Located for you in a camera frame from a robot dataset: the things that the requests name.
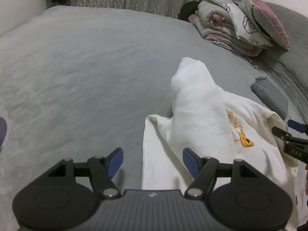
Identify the pink and grey pillow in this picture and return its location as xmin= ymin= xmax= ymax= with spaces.
xmin=232 ymin=0 xmax=290 ymax=51

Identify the folded floral quilt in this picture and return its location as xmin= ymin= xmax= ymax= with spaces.
xmin=189 ymin=0 xmax=274 ymax=57

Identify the folded grey cloth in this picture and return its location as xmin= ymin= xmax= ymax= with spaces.
xmin=251 ymin=77 xmax=288 ymax=120

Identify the grey quilted headboard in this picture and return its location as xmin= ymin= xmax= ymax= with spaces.
xmin=255 ymin=3 xmax=307 ymax=123

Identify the white Winnie the Pooh sweatshirt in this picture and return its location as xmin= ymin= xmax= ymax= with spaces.
xmin=141 ymin=57 xmax=305 ymax=231

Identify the round dark phone stand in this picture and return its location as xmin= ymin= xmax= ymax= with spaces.
xmin=0 ymin=117 xmax=7 ymax=146

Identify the black plush item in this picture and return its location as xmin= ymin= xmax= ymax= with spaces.
xmin=177 ymin=1 xmax=199 ymax=21

